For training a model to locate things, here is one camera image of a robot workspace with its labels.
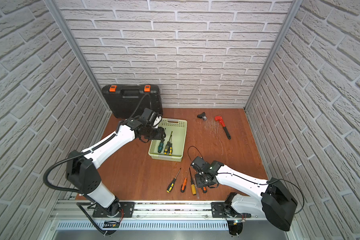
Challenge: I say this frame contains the light green plastic bin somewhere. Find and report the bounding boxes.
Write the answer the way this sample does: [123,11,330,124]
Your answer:
[149,118,187,162]

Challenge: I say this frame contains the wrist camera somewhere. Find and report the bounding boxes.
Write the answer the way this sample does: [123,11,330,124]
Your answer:
[139,108,163,127]
[191,157,211,175]

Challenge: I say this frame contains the red pipe wrench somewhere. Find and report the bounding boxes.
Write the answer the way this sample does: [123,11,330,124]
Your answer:
[215,116,232,140]

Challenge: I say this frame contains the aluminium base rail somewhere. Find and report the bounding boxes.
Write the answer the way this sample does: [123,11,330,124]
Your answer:
[49,199,295,221]

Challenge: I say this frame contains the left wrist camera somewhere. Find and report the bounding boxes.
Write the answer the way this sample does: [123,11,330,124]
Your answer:
[139,108,163,127]

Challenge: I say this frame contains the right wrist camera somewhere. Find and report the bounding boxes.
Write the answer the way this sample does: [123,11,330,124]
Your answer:
[191,157,211,175]

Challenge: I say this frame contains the black plastic tool case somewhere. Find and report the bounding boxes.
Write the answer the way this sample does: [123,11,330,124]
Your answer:
[102,85,163,119]

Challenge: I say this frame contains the small black caster wheel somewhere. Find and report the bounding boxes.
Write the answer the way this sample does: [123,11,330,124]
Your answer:
[197,112,207,121]

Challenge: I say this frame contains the green black screwdriver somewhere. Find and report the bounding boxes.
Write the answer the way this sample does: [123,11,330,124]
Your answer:
[158,138,165,153]

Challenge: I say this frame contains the orange black screwdriver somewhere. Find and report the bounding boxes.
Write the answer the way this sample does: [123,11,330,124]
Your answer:
[181,170,189,193]

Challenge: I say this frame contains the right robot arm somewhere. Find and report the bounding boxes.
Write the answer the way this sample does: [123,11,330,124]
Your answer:
[191,157,298,232]

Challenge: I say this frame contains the yellow handle screwdriver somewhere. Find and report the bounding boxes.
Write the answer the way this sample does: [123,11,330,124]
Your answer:
[190,173,197,196]

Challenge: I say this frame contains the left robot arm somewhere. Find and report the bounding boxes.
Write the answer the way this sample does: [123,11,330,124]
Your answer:
[43,115,165,217]

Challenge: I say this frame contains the black yellow small screwdriver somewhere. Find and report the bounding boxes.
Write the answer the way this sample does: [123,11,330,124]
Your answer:
[167,141,173,155]

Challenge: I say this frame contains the black yellow dotted screwdriver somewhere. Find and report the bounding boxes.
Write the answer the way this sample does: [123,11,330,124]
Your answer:
[164,131,173,155]

